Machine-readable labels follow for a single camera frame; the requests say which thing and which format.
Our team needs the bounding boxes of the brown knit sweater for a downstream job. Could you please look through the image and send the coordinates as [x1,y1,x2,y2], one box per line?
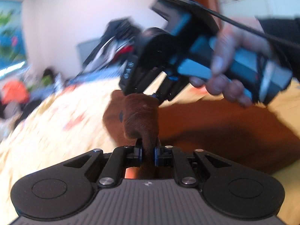
[103,90,299,174]

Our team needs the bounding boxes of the black sleeve forearm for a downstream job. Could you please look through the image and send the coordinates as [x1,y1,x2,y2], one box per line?
[256,16,300,80]

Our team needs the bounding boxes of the pile of clothes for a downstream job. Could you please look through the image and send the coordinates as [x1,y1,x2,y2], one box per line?
[80,17,142,75]

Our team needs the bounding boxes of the person's right hand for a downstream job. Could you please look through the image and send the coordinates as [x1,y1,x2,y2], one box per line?
[190,24,274,107]

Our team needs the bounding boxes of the yellow floral bed sheet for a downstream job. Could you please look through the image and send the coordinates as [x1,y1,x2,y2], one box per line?
[1,78,299,224]

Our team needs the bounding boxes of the grey framed panel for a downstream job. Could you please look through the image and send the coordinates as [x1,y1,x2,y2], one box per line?
[76,38,101,69]

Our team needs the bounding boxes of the orange plastic bag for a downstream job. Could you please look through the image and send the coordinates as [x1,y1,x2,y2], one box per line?
[1,80,30,104]

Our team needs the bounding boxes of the lotus flower curtain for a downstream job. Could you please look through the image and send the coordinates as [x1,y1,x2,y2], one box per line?
[0,0,26,69]

